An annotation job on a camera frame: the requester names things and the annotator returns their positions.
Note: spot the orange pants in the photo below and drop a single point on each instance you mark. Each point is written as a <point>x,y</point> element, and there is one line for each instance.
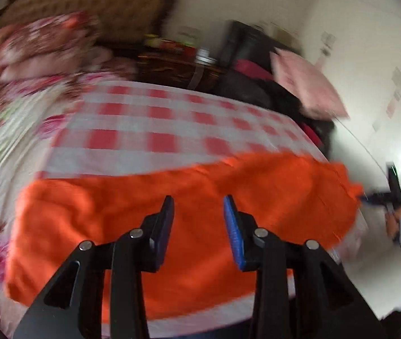
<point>186,187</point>

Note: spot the red tin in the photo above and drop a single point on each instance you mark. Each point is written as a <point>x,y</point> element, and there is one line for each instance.
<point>174,45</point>

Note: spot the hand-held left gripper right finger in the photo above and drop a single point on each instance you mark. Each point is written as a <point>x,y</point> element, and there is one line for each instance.
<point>234,235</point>

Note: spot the maroon garment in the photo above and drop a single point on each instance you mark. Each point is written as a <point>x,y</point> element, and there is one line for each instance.
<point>251,67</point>

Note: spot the red white checked sheet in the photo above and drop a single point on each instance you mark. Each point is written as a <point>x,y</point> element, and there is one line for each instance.
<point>172,120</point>

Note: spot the dark wooden nightstand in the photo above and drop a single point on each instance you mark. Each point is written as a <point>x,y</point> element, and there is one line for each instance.
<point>172,69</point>

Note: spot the black leather sofa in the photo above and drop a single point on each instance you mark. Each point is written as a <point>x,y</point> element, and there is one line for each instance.
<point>249,42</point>

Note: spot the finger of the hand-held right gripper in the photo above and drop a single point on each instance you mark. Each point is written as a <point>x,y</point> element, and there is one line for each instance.
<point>368,197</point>

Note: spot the pink pillow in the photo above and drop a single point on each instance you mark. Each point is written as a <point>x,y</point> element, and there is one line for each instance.
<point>306,81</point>

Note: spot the floral bedsheet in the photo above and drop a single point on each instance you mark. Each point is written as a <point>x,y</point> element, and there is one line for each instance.
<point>6,130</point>

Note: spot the floral quilt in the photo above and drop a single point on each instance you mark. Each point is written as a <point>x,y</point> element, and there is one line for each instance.
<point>38,46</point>

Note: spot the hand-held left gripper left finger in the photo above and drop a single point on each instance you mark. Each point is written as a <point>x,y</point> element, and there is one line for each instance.
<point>163,227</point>

